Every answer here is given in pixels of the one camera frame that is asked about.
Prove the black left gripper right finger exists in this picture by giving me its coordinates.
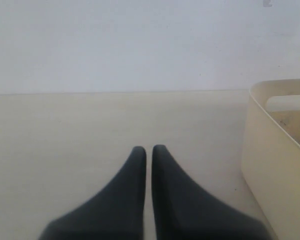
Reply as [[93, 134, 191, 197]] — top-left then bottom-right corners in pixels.
[[151, 144, 271, 240]]

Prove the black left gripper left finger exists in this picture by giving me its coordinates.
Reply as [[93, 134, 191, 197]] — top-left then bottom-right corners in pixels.
[[39, 146, 147, 240]]

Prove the large cream plastic bin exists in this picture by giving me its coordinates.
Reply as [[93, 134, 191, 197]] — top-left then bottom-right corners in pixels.
[[241, 79, 300, 240]]

